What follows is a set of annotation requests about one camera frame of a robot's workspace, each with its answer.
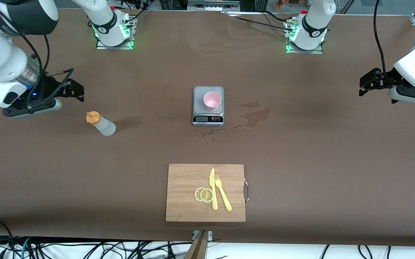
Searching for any silver digital kitchen scale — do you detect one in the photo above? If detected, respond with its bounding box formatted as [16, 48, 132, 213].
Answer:
[192, 86, 225, 127]

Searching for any clear orange-capped sauce bottle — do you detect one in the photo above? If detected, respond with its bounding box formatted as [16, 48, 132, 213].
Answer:
[86, 111, 117, 137]

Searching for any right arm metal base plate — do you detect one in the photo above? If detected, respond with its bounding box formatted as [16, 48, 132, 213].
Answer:
[96, 14, 136, 50]

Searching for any thin black cable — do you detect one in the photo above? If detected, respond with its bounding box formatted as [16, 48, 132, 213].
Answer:
[263, 10, 291, 23]
[234, 17, 295, 32]

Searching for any yellow plastic knife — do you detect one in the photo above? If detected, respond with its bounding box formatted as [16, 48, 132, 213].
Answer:
[209, 168, 218, 211]

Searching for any small brown liquid spill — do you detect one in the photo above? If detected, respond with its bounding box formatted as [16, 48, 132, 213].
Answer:
[194, 128, 225, 142]

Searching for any grey power strip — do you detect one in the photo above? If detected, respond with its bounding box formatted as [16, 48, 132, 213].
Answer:
[188, 0, 241, 12]

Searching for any teal cable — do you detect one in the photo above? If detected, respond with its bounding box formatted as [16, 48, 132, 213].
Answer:
[20, 237, 32, 259]

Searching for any orange toy food pile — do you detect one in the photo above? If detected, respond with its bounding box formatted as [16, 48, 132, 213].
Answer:
[274, 0, 301, 10]

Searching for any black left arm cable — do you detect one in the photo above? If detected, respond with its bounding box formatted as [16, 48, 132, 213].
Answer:
[373, 0, 389, 74]

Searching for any wooden post with bracket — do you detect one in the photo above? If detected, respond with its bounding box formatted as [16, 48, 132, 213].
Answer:
[184, 230, 213, 259]

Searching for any yellow plastic fork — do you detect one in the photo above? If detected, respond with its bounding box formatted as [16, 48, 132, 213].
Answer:
[214, 174, 232, 212]

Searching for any pink plastic cup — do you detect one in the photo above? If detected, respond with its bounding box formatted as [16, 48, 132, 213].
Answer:
[203, 91, 222, 112]

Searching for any large brown liquid spill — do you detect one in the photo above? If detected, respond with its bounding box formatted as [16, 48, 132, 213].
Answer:
[234, 101, 272, 129]

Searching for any bamboo cutting board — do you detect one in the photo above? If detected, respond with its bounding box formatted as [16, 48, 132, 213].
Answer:
[165, 164, 250, 222]

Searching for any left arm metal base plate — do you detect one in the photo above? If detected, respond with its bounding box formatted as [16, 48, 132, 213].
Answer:
[286, 18, 324, 54]

